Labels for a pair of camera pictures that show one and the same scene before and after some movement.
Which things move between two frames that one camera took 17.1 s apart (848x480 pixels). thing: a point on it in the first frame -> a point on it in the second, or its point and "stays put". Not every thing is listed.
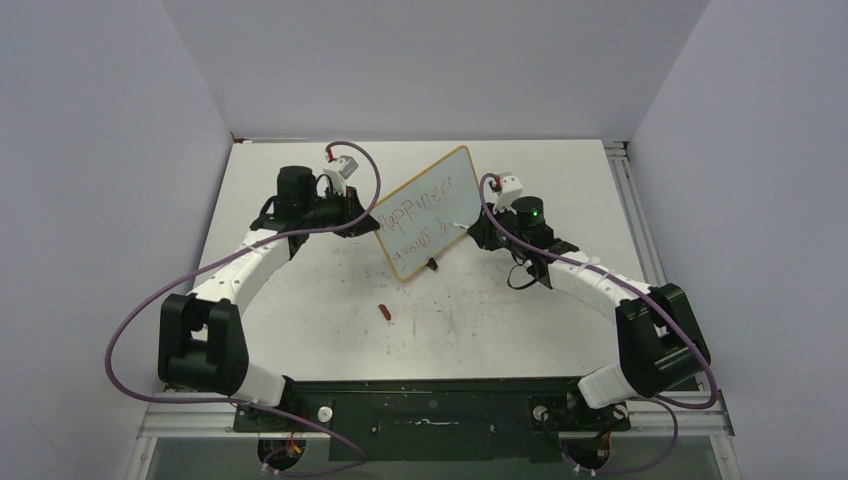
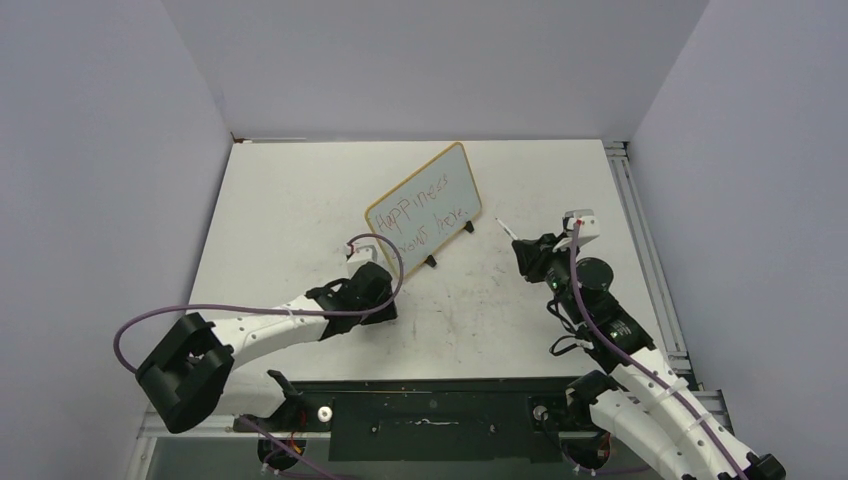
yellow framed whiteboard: x=425 y=215 stays put
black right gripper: x=483 y=229 -> x=533 y=255
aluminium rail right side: x=637 y=213 stays put
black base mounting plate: x=433 y=420 stays put
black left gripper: x=350 y=206 -> x=380 y=314
